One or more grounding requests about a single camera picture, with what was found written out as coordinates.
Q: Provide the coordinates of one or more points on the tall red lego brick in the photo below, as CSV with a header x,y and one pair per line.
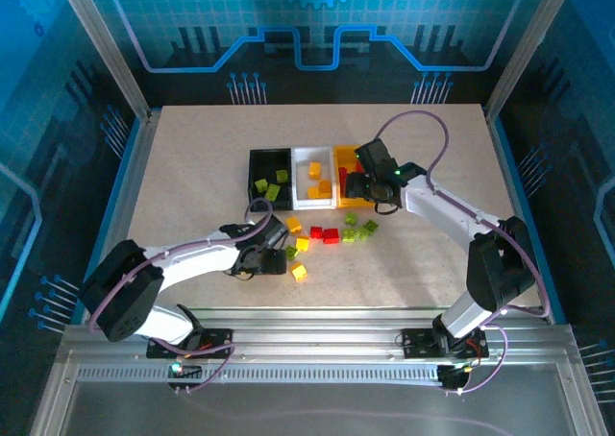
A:
x,y
342,173

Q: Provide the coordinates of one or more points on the long yellow lego brick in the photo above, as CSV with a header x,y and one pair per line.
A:
x,y
325,186

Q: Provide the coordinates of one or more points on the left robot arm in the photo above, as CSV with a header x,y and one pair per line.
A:
x,y
192,260

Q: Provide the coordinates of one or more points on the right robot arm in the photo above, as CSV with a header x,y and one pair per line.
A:
x,y
442,210

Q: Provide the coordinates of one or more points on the yellow plastic container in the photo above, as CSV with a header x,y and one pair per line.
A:
x,y
342,153

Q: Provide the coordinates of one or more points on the white plastic container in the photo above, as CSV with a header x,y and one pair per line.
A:
x,y
300,167

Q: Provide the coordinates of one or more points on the black plastic container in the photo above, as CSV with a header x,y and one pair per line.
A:
x,y
269,162

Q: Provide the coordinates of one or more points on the small controller board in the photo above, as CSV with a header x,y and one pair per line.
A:
x,y
451,378
189,372

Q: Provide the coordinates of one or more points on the blue table edge strip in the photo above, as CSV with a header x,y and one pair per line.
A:
x,y
116,201

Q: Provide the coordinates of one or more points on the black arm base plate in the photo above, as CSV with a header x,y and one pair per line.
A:
x,y
418,342
218,340

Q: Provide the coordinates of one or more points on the aluminium mounting rail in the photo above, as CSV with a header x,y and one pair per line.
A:
x,y
312,330

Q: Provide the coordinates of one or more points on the metal base plate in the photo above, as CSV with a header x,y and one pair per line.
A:
x,y
312,407

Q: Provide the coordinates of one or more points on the aluminium frame post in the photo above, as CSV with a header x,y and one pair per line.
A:
x,y
527,47
105,47

